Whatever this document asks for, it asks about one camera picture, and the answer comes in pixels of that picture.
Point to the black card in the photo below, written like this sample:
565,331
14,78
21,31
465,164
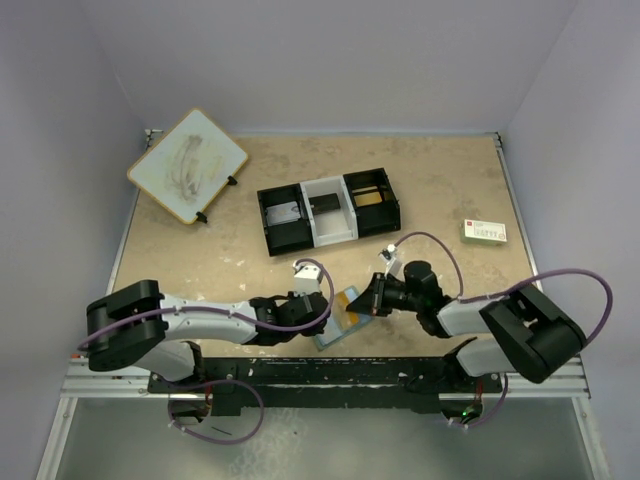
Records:
323,204

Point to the black bin right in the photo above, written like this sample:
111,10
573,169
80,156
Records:
376,207

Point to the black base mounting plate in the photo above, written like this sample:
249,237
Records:
419,384

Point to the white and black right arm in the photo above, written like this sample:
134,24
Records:
527,333

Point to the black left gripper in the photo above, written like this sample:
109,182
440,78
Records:
314,329

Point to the white card box red logo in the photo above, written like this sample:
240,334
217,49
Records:
483,232

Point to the white middle bin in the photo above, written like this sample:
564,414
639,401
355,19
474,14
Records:
334,227

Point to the yellow rimmed whiteboard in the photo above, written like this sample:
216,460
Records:
187,168

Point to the green leather card holder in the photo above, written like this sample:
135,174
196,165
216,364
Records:
341,322

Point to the black bin left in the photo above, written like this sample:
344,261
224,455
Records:
289,237

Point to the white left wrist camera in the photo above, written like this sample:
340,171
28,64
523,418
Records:
307,277

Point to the black bin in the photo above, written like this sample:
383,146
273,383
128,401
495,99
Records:
376,207
289,237

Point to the silver VIP card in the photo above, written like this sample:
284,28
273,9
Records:
283,213

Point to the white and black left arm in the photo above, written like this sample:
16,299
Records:
141,326

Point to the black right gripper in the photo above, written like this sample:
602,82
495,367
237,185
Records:
373,299

